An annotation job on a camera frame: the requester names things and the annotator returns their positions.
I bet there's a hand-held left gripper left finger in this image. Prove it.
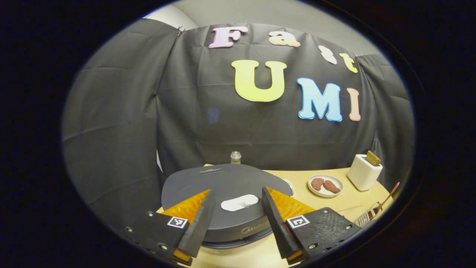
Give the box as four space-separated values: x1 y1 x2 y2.
119 189 215 266

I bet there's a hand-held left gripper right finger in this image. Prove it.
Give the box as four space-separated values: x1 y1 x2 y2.
261 186 363 265

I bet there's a white chopstick holder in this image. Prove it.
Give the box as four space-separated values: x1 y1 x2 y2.
347 154 383 192

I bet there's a brown wooden spoon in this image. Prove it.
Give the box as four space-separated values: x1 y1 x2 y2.
366 182 401 220

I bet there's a dark grey rice cooker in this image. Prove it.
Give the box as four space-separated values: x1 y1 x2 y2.
161 164 294 250

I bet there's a round white plate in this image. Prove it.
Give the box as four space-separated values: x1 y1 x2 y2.
308 174 344 198

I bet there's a black backdrop cloth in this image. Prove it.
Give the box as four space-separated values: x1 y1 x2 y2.
61 19 415 231

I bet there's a thin power cable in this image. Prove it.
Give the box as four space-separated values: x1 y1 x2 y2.
337 205 367 215

